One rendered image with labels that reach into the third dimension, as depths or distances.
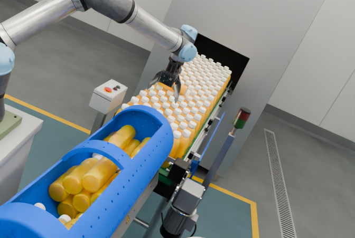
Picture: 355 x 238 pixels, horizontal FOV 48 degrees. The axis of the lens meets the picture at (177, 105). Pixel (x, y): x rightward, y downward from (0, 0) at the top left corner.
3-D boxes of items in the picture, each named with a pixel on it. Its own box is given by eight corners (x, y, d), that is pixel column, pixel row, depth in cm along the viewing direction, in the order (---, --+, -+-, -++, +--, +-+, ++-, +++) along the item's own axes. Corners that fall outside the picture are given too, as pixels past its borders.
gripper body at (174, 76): (156, 81, 179) (166, 57, 174) (161, 77, 186) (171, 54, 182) (170, 89, 178) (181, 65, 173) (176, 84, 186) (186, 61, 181)
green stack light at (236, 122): (231, 124, 208) (235, 116, 206) (232, 120, 214) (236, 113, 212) (242, 130, 207) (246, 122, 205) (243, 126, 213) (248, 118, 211)
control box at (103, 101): (88, 105, 199) (94, 88, 195) (105, 94, 217) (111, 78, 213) (105, 115, 198) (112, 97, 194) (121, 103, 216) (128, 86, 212)
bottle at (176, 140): (170, 170, 198) (185, 140, 191) (157, 168, 195) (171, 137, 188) (166, 161, 204) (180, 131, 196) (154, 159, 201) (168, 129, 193)
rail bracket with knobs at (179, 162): (161, 178, 188) (169, 160, 184) (166, 171, 195) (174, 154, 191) (180, 188, 187) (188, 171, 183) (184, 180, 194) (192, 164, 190)
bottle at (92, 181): (99, 175, 123) (123, 151, 141) (78, 172, 125) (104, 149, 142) (100, 196, 126) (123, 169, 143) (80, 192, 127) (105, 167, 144)
